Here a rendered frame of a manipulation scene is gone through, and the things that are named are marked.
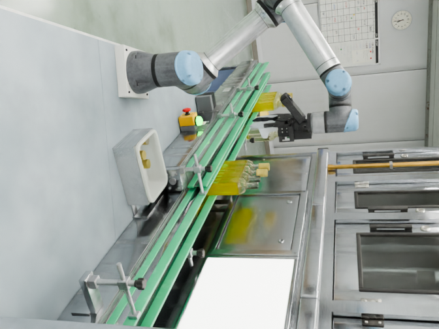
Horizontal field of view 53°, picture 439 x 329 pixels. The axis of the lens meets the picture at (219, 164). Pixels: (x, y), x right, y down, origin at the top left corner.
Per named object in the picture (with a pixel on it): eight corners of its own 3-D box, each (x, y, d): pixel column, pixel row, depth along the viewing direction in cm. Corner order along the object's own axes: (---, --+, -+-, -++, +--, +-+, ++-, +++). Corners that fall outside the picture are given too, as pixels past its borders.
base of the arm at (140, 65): (124, 47, 150) (151, 44, 147) (144, 54, 164) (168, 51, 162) (127, 92, 151) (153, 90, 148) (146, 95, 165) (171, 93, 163)
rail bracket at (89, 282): (72, 319, 117) (150, 324, 110) (53, 267, 110) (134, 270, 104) (82, 306, 121) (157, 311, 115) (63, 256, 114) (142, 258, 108)
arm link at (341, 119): (357, 108, 153) (358, 132, 152) (325, 110, 156) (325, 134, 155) (357, 104, 145) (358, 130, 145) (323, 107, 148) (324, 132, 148)
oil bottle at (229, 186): (196, 196, 184) (245, 195, 178) (193, 184, 182) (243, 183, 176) (199, 189, 189) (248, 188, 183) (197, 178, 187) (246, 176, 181)
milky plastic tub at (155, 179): (129, 205, 155) (151, 205, 152) (112, 147, 146) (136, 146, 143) (147, 183, 170) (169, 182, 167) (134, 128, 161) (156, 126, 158)
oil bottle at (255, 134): (239, 143, 259) (283, 140, 252) (237, 135, 256) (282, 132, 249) (241, 138, 264) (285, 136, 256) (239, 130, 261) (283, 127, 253)
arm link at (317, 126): (323, 115, 147) (324, 108, 154) (309, 116, 148) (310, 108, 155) (325, 136, 150) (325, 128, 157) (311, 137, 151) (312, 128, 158)
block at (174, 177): (166, 192, 171) (183, 192, 169) (161, 171, 168) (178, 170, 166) (169, 188, 175) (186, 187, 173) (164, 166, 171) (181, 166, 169)
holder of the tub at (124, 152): (132, 218, 157) (151, 218, 155) (112, 147, 146) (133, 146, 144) (149, 194, 172) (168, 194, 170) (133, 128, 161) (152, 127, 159)
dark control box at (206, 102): (196, 112, 229) (212, 111, 227) (194, 97, 226) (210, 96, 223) (201, 107, 236) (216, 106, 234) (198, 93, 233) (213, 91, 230)
